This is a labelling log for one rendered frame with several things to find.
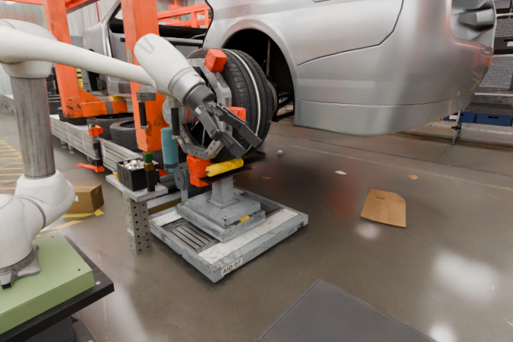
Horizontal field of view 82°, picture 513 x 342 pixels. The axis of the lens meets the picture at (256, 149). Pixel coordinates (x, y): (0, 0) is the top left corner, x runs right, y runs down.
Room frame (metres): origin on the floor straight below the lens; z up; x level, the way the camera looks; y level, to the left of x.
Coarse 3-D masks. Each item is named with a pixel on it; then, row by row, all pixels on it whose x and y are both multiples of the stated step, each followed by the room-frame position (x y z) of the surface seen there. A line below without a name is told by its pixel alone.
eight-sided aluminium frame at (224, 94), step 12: (192, 60) 1.60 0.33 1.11; (204, 60) 1.55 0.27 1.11; (204, 72) 1.54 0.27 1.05; (216, 84) 1.47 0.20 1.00; (228, 96) 1.47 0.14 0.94; (180, 132) 1.80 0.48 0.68; (228, 132) 1.47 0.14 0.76; (180, 144) 1.73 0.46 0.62; (192, 144) 1.74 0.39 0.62; (216, 144) 1.48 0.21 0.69; (204, 156) 1.56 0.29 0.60
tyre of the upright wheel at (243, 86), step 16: (208, 48) 1.66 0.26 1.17; (224, 64) 1.55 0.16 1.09; (240, 64) 1.59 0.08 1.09; (256, 64) 1.68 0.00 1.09; (240, 80) 1.51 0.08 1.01; (256, 80) 1.59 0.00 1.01; (240, 96) 1.48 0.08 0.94; (256, 96) 1.54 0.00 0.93; (256, 112) 1.53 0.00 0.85; (272, 112) 1.62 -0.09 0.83; (256, 128) 1.55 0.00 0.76; (240, 144) 1.51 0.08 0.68; (224, 160) 1.58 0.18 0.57
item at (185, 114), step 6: (168, 102) 1.52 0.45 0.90; (162, 108) 1.57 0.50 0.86; (168, 108) 1.52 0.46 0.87; (180, 108) 1.51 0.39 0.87; (186, 108) 1.53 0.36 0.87; (168, 114) 1.52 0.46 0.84; (180, 114) 1.51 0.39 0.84; (186, 114) 1.52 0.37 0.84; (192, 114) 1.55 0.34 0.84; (168, 120) 1.53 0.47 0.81; (180, 120) 1.52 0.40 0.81; (186, 120) 1.54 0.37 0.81; (192, 120) 1.57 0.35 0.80; (198, 120) 1.61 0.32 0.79
